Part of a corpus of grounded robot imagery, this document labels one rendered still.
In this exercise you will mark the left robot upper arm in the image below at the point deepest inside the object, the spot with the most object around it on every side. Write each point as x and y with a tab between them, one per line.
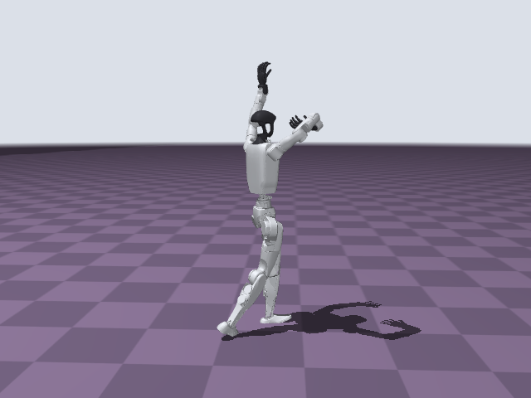
251	134

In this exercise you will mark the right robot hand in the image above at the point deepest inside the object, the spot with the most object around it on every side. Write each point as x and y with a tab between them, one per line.
294	125

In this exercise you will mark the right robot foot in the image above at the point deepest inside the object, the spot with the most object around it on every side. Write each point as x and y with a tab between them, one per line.
225	328

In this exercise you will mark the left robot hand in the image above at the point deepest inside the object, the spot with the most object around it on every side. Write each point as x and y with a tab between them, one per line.
262	75

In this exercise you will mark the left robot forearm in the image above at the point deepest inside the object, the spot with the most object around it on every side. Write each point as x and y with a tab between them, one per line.
259	102

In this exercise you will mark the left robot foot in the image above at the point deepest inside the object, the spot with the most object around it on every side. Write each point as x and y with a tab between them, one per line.
277	318

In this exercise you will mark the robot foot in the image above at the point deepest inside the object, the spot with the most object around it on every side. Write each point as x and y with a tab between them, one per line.
225	328
277	318

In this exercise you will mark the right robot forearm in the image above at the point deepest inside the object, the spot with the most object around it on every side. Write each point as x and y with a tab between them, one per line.
310	122

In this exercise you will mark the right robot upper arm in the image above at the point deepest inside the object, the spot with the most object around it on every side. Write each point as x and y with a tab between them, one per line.
276	150

